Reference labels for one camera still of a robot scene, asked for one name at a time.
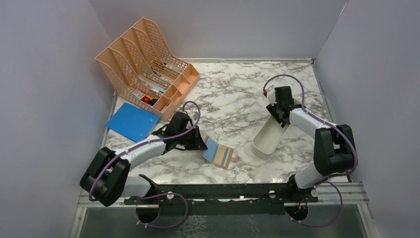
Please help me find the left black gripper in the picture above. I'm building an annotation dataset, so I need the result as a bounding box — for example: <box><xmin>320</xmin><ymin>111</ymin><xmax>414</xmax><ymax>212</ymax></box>
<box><xmin>177</xmin><ymin>125</ymin><xmax>208</xmax><ymax>151</ymax></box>

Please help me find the credit card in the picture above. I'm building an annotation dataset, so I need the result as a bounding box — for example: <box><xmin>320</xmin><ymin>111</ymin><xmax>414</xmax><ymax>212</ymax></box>
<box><xmin>213</xmin><ymin>146</ymin><xmax>234</xmax><ymax>168</ymax></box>

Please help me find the brown leather card holder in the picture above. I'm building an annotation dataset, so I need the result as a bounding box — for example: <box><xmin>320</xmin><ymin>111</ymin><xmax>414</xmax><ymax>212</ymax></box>
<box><xmin>202</xmin><ymin>135</ymin><xmax>240</xmax><ymax>170</ymax></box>

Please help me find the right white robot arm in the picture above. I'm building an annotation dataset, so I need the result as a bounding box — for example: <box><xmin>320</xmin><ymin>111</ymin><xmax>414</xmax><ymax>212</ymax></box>
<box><xmin>263</xmin><ymin>86</ymin><xmax>356</xmax><ymax>202</ymax></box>

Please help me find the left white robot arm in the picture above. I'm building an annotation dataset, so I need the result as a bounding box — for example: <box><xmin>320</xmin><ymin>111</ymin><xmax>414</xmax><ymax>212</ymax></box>
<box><xmin>80</xmin><ymin>112</ymin><xmax>207</xmax><ymax>207</ymax></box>

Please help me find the white plastic tray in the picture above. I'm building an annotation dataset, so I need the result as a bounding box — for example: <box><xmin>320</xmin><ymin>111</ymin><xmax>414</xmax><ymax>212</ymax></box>
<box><xmin>251</xmin><ymin>103</ymin><xmax>291</xmax><ymax>159</ymax></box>

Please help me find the blue folder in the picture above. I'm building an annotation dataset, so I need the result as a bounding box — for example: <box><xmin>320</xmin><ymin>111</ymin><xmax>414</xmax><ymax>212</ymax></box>
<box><xmin>106</xmin><ymin>103</ymin><xmax>159</xmax><ymax>142</ymax></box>

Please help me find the red item in organizer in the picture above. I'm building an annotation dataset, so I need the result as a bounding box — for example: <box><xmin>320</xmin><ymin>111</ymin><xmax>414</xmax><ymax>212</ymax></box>
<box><xmin>141</xmin><ymin>96</ymin><xmax>158</xmax><ymax>106</ymax></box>

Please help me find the peach plastic file organizer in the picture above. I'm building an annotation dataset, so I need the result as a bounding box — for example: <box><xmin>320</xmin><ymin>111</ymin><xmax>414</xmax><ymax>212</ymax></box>
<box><xmin>95</xmin><ymin>17</ymin><xmax>200</xmax><ymax>121</ymax></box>

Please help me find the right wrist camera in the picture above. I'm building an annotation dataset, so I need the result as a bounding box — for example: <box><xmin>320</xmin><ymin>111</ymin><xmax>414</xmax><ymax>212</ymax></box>
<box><xmin>264</xmin><ymin>85</ymin><xmax>276</xmax><ymax>105</ymax></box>

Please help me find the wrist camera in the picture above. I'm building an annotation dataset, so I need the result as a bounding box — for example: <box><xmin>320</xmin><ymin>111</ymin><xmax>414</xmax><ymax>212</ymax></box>
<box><xmin>190</xmin><ymin>112</ymin><xmax>200</xmax><ymax>124</ymax></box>
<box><xmin>264</xmin><ymin>85</ymin><xmax>276</xmax><ymax>105</ymax></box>

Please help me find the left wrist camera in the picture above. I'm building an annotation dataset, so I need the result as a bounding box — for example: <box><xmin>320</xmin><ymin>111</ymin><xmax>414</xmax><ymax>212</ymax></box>
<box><xmin>190</xmin><ymin>112</ymin><xmax>200</xmax><ymax>124</ymax></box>

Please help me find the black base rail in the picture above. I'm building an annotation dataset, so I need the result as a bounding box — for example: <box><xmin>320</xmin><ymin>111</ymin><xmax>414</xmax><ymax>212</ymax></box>
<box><xmin>124</xmin><ymin>183</ymin><xmax>318</xmax><ymax>216</ymax></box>

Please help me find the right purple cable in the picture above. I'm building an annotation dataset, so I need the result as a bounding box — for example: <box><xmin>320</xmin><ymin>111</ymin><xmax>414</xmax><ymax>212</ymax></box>
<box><xmin>262</xmin><ymin>74</ymin><xmax>359</xmax><ymax>179</ymax></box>

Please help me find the purple cable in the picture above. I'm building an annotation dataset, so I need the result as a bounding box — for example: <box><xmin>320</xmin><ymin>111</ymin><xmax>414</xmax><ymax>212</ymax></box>
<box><xmin>88</xmin><ymin>101</ymin><xmax>202</xmax><ymax>202</ymax></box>
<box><xmin>262</xmin><ymin>74</ymin><xmax>359</xmax><ymax>179</ymax></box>

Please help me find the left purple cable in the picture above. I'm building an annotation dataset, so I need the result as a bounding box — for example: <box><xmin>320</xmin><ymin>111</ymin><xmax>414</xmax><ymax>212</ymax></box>
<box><xmin>88</xmin><ymin>101</ymin><xmax>202</xmax><ymax>202</ymax></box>

